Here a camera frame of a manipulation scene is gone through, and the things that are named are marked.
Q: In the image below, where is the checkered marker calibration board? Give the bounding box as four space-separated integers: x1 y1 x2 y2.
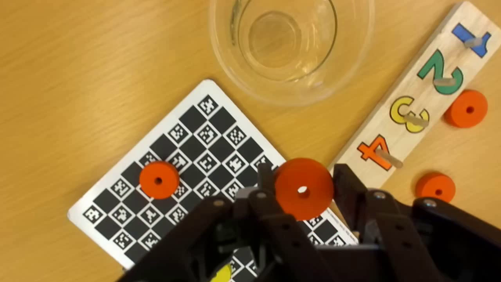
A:
67 78 361 282

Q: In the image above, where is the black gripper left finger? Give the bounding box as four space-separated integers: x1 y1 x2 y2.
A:
248 164 280 214

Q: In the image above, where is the wooden number peg board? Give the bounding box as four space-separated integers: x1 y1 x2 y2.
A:
333 0 501 187

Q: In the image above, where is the orange ring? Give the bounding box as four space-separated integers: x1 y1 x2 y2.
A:
443 87 489 129
414 172 457 203
137 159 181 201
272 156 334 222

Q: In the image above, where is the clear plastic cup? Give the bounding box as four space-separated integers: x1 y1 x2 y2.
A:
208 0 375 104

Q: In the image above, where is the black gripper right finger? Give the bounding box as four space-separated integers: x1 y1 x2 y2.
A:
333 162 370 225

